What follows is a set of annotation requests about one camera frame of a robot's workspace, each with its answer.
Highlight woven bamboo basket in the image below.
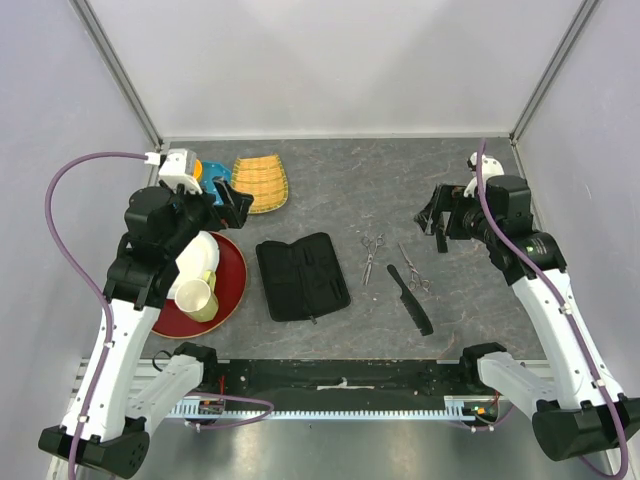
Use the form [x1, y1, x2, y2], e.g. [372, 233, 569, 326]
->
[231, 154, 289, 215]

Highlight white paper plate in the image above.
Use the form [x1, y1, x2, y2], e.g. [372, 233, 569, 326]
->
[167, 231, 220, 300]

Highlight black zip tool case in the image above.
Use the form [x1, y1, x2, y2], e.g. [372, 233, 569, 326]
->
[255, 232, 351, 322]

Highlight right aluminium frame post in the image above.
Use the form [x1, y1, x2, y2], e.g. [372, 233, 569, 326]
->
[509, 0, 601, 147]

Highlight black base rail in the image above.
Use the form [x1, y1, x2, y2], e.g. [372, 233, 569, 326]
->
[199, 359, 494, 413]

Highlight blue dotted plate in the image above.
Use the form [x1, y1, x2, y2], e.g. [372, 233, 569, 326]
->
[199, 160, 231, 205]

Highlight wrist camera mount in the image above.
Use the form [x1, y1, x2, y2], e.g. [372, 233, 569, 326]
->
[145, 148, 203, 195]
[463, 152, 504, 198]

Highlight red round tray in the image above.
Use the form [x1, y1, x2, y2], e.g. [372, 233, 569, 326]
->
[152, 232, 248, 340]

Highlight left aluminium frame post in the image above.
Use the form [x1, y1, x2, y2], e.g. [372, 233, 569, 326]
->
[69, 0, 163, 151]

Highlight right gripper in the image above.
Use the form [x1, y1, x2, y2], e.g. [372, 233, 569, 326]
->
[414, 182, 501, 245]

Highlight white cable duct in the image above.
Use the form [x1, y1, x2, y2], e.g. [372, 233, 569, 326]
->
[166, 396, 475, 423]

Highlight yellow-green cup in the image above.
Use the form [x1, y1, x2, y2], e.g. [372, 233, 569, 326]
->
[174, 270, 219, 323]

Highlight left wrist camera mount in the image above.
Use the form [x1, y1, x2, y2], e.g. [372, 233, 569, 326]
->
[145, 148, 203, 195]

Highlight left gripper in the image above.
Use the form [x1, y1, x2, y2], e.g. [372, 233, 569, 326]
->
[163, 176, 252, 257]

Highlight orange bowl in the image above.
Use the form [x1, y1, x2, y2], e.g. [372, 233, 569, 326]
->
[194, 159, 203, 182]

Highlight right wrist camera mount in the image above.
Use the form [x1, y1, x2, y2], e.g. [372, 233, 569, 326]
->
[463, 152, 504, 198]

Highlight black hair comb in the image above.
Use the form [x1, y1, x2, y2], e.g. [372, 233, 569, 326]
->
[386, 264, 434, 336]

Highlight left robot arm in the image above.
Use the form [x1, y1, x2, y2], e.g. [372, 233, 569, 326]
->
[38, 180, 253, 479]

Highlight aluminium frame post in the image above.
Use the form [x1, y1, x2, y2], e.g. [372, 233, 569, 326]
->
[69, 0, 163, 151]
[509, 0, 601, 147]

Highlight silver scissors right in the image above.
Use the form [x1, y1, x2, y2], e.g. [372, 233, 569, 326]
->
[398, 243, 431, 292]

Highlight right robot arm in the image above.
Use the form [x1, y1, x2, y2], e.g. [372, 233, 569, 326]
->
[414, 175, 639, 461]

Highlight silver scissors left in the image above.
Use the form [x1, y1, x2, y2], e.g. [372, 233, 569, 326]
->
[361, 234, 385, 286]

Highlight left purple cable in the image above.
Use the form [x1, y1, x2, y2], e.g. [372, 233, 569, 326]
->
[43, 152, 151, 480]

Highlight silver scissors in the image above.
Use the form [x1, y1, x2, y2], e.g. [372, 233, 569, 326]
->
[361, 234, 385, 286]
[398, 243, 431, 292]

